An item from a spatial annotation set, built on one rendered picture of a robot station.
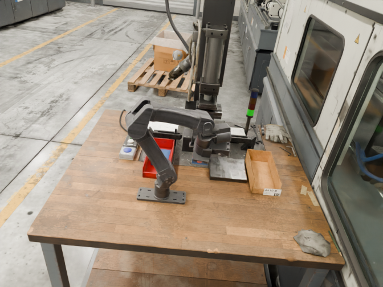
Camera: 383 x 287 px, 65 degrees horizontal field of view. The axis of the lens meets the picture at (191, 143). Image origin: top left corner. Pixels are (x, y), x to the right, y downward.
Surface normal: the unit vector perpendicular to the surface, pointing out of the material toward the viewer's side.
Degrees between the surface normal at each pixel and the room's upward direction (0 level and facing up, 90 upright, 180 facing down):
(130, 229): 0
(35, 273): 0
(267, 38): 90
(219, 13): 90
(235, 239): 0
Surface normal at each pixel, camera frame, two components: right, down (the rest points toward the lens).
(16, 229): 0.09, -0.84
